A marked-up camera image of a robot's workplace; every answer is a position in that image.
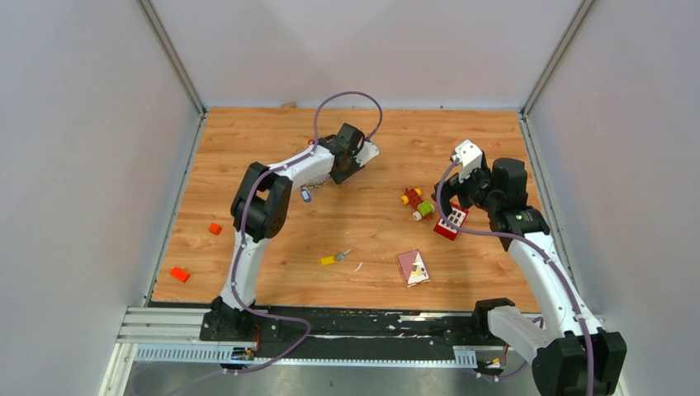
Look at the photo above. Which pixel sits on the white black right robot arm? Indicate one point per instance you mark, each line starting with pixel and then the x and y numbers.
pixel 571 353

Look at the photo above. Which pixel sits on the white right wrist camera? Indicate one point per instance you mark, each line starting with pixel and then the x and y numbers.
pixel 469 156

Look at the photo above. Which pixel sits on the playing card box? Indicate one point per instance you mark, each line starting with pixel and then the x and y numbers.
pixel 412 268

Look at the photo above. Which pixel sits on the orange red brick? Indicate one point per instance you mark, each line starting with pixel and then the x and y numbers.
pixel 179 274

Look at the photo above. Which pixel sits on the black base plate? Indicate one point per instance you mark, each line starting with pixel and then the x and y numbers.
pixel 364 333

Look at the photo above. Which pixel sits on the small orange brick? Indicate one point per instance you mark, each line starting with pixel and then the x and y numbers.
pixel 215 229

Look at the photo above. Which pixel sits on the blue key tag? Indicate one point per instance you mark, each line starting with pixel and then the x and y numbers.
pixel 305 195

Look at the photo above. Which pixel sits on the slotted white cable duct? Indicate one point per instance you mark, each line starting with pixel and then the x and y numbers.
pixel 461 358

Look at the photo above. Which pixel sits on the key with yellow tag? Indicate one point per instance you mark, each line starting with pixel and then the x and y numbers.
pixel 338 257

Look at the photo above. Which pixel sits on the toy brick car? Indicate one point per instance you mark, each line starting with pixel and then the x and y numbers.
pixel 421 209

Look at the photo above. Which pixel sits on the red white toy brick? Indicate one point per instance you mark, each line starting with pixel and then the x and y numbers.
pixel 456 217

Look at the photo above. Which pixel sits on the aluminium frame rail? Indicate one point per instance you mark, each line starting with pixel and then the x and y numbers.
pixel 161 325

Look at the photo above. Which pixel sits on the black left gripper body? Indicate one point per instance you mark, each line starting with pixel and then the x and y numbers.
pixel 357 160

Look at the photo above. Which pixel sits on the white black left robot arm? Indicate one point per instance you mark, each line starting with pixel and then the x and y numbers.
pixel 260 209

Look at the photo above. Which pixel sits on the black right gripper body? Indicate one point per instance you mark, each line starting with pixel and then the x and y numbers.
pixel 475 189

